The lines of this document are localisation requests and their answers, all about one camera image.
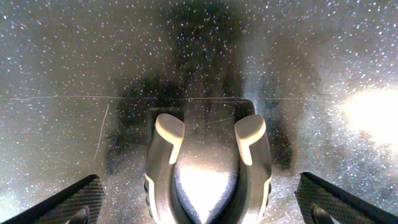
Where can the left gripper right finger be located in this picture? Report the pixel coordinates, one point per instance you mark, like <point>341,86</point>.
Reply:
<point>329,202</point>

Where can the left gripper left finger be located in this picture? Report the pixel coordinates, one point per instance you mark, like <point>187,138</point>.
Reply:
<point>77,202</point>

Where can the pliers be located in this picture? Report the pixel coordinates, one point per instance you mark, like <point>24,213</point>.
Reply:
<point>158,168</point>

